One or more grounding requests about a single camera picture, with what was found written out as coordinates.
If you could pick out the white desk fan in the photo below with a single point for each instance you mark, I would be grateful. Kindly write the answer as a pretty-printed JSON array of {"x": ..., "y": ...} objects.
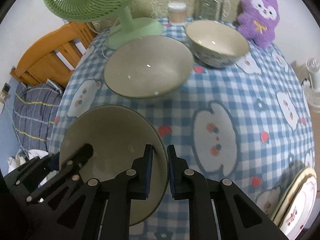
[{"x": 310, "y": 85}]

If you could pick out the cotton swab container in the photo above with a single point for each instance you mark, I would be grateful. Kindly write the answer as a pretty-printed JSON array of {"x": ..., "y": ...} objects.
[{"x": 177, "y": 13}]

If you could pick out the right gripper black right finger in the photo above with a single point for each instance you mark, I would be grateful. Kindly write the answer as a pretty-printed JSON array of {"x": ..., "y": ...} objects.
[{"x": 217, "y": 209}]

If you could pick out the grey plaid pillow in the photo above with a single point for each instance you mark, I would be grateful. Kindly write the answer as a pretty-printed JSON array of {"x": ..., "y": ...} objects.
[{"x": 34, "y": 113}]

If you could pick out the glass jar with black lid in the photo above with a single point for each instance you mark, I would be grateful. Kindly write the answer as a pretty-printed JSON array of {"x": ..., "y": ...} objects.
[{"x": 208, "y": 10}]

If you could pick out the orange wooden bed headboard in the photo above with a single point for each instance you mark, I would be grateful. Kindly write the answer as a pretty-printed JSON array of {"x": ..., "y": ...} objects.
[{"x": 40, "y": 62}]

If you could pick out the floral bowl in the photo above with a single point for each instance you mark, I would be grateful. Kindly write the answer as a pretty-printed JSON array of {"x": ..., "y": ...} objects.
[
  {"x": 216, "y": 44},
  {"x": 148, "y": 67},
  {"x": 118, "y": 136}
]

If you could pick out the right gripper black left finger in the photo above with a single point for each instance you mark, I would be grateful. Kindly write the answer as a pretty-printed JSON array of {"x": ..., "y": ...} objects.
[{"x": 101, "y": 210}]

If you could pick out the blue checkered tablecloth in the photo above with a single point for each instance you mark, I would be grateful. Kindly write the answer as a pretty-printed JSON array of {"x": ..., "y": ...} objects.
[{"x": 248, "y": 122}]

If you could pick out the white plate with red rim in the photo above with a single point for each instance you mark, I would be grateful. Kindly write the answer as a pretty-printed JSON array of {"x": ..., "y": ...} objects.
[{"x": 300, "y": 209}]

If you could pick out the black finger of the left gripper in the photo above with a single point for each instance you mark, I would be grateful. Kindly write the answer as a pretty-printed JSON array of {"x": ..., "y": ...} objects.
[{"x": 42, "y": 188}]

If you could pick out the purple plush bunny toy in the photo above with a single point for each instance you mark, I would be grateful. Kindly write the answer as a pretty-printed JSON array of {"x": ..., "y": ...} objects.
[{"x": 258, "y": 21}]

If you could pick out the white crumpled cloth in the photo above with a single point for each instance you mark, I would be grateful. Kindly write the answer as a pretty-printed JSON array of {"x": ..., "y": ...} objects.
[{"x": 22, "y": 157}]

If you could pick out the green desk fan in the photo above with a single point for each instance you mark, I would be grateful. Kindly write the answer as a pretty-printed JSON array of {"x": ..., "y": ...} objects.
[{"x": 128, "y": 29}]

